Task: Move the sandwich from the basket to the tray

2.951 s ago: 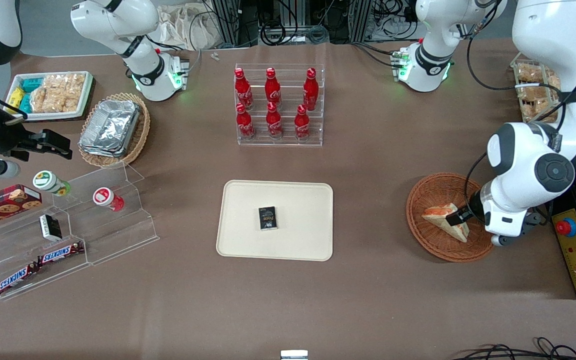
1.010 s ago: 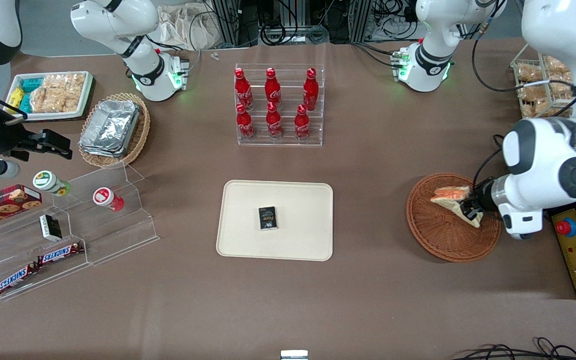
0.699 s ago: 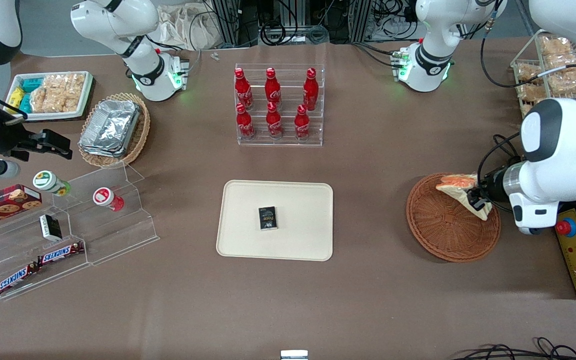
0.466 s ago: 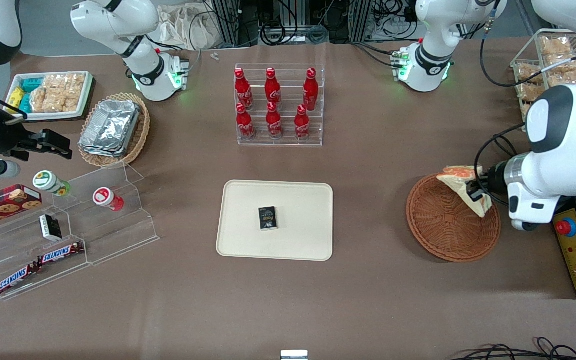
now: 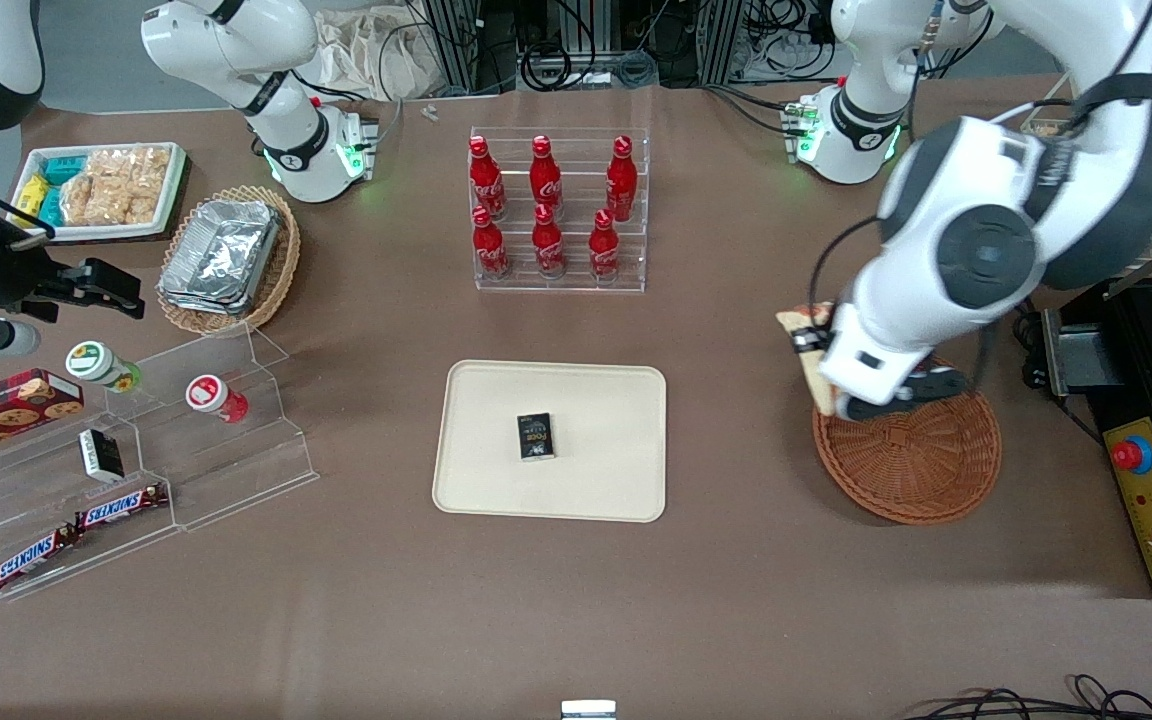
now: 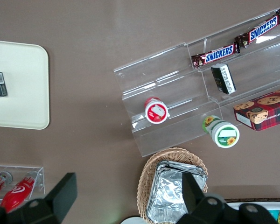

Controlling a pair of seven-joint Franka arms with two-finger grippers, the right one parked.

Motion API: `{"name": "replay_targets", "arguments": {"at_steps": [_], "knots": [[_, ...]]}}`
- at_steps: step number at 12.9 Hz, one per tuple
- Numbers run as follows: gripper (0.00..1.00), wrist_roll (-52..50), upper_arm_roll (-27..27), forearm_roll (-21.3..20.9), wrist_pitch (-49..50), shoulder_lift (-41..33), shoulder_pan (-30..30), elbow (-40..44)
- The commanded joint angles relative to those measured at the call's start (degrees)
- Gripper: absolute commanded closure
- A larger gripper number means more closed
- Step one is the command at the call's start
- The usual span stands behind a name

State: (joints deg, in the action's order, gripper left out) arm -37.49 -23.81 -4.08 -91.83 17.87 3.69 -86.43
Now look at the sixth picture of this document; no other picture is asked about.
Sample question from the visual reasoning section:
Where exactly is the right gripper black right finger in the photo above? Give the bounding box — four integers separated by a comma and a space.
181, 172, 210, 215

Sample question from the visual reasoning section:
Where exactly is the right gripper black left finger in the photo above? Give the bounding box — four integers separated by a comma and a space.
44, 172, 78, 220

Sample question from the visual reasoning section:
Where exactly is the aluminium foil tray stack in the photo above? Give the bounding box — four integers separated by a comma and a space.
146, 160, 209, 224

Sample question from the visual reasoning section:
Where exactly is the light oval wicker basket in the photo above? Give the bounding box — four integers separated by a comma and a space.
136, 147, 210, 223

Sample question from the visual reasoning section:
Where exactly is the white rectangular snack tray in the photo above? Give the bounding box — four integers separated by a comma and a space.
224, 201, 280, 224

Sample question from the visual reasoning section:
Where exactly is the cream plastic serving tray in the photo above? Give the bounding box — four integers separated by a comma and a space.
0, 39, 50, 130

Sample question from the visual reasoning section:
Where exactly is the clear acrylic bottle rack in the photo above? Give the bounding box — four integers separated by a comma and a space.
0, 164, 46, 207

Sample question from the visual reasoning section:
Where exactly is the green lid sunflower cup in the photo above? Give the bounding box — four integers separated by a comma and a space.
201, 115, 241, 149

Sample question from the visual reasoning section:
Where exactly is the red lid strawberry cup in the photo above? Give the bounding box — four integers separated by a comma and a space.
144, 97, 171, 124

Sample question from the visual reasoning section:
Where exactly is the red tartan cookie box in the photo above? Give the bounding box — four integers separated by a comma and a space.
232, 85, 280, 132

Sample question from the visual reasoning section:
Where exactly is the clear acrylic stepped display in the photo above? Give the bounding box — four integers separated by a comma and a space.
113, 7, 280, 157

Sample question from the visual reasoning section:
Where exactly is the black white small box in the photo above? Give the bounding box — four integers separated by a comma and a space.
210, 63, 237, 95

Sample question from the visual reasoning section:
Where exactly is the Snickers chocolate bar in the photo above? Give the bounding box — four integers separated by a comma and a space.
233, 14, 280, 49
191, 43, 241, 70

